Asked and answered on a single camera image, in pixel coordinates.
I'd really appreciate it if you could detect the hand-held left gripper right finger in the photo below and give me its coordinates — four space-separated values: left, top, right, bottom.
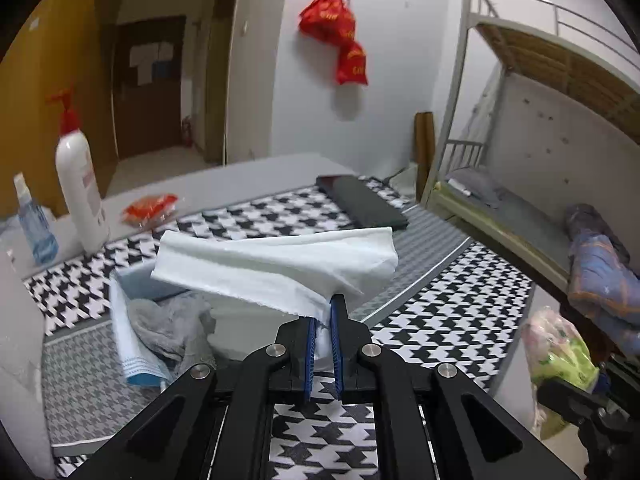
329 293 588 480

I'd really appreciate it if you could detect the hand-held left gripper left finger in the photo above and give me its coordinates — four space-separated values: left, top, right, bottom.
62 316 318 480

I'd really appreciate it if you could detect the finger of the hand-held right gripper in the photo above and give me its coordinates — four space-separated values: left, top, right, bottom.
597 355 640 403
536 379 608 425

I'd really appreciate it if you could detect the green floral plastic bag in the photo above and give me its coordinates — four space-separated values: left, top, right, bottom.
520 306 601 441

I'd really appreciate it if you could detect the white soft tissue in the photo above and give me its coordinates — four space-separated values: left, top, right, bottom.
150 226 399 373

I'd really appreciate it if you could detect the grey soft cloth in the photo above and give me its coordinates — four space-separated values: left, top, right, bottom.
127 292 218 378

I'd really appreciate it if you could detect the houndstooth table runner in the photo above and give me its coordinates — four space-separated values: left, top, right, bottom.
22 175 536 480

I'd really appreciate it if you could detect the printed blue blanket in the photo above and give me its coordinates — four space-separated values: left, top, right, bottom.
565 203 640 356

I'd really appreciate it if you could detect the black smartphone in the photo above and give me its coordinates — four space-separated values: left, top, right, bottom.
316 174 410 231

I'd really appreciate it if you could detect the bed mattress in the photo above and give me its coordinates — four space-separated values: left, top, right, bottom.
434 180 576 286

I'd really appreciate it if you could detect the leaning wooden board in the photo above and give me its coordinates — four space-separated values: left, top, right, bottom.
414 112 437 203

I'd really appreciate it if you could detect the red snack packet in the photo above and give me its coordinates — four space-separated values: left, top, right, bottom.
122 194 179 228

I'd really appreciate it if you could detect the grey pillow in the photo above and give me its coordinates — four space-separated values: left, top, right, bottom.
445 167 503 208

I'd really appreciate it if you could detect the white pump lotion bottle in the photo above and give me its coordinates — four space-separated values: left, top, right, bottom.
46 89 111 253

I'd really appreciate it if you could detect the wooden side door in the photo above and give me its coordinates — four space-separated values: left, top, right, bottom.
204 0 243 166

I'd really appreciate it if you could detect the red plastic bag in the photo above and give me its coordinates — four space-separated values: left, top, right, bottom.
298 0 358 46
335 40 369 87

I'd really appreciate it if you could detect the dark brown door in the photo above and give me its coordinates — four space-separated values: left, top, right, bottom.
114 15 187 161

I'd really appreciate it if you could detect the blue spray bottle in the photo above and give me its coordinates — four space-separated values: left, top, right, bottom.
12 172 60 264

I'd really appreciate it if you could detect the metal bunk bed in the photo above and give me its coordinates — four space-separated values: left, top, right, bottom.
420 0 640 361

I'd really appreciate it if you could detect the wooden wardrobe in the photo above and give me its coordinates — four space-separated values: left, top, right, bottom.
0 0 123 221

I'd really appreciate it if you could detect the black cord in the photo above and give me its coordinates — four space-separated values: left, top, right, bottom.
382 167 418 186

